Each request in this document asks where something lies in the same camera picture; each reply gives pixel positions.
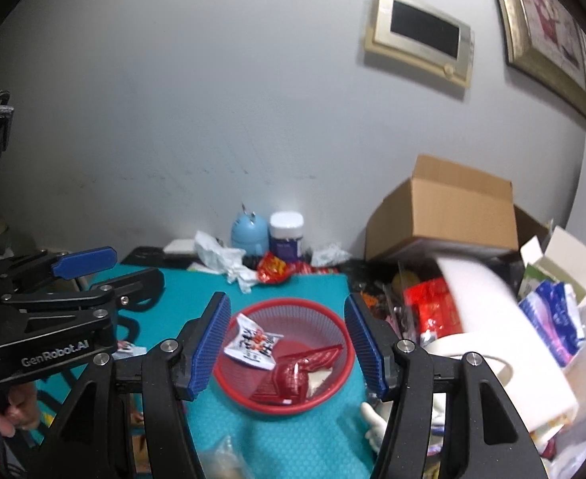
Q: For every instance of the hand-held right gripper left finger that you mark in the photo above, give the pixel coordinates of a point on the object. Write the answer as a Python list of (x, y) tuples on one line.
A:
[(208, 354)]

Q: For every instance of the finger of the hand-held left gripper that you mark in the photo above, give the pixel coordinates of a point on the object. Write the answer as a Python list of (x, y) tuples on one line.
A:
[(86, 262), (123, 294)]

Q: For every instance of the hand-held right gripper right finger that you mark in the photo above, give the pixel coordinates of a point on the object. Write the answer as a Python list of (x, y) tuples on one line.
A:
[(367, 354)]

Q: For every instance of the red mesh basket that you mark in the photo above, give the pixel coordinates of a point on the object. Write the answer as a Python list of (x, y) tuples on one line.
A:
[(322, 317)]

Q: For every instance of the person's left hand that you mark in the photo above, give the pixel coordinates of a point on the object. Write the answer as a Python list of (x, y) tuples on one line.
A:
[(18, 409)]

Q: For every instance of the white snack packet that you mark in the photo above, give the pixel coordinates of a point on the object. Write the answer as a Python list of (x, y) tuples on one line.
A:
[(129, 350), (250, 342)]

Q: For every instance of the teal bubble mat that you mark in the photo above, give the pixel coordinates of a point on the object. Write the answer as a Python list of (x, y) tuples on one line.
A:
[(188, 284)]

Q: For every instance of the white figurine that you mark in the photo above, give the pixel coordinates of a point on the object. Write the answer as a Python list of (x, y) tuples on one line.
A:
[(372, 424)]

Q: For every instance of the dark red snack packet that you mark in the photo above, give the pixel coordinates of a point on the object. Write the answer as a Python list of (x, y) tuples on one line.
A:
[(298, 374)]

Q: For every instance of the crumpled white tissue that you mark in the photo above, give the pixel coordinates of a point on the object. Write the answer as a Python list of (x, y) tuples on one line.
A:
[(218, 257)]

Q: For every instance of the crumpled clear plastic wrapper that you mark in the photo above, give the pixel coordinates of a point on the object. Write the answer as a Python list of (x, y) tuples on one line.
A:
[(330, 254)]

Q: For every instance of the small red snack packet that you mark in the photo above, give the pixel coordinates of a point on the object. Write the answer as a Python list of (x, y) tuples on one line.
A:
[(273, 267)]

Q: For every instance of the round light blue device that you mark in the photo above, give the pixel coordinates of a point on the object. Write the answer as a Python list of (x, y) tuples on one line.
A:
[(248, 234)]

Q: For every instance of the white foam sheet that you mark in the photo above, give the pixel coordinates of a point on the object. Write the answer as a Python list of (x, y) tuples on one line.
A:
[(497, 309)]

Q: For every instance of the white-lidded blue jar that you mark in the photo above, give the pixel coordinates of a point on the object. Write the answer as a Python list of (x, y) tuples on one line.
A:
[(286, 239)]

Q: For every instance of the cardboard box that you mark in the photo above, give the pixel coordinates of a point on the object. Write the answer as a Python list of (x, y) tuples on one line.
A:
[(447, 209)]

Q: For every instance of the blue and white tissue pack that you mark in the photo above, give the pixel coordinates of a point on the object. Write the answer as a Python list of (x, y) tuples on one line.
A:
[(552, 319)]

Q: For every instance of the white and green carton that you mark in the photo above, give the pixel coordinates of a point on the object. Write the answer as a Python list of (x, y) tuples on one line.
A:
[(567, 259)]

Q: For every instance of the framed picture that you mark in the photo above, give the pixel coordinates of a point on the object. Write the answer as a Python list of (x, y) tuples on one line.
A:
[(547, 35)]

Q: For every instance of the beige wall intercom panel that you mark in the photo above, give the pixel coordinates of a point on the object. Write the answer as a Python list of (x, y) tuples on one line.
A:
[(422, 25)]

